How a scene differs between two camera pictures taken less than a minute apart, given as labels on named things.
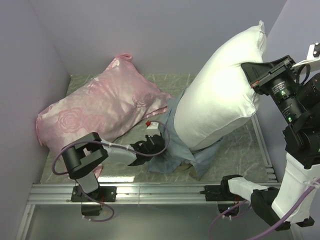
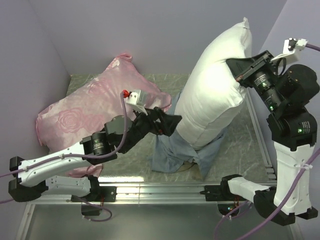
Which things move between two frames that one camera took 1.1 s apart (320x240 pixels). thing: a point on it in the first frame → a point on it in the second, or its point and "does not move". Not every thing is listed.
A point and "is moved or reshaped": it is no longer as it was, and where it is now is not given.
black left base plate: (104, 194) does not move
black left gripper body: (161, 148) → (145, 124)
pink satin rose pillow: (122, 97) does not move
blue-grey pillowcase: (176, 157) is moved or reshaped
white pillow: (218, 95) is moved or reshaped
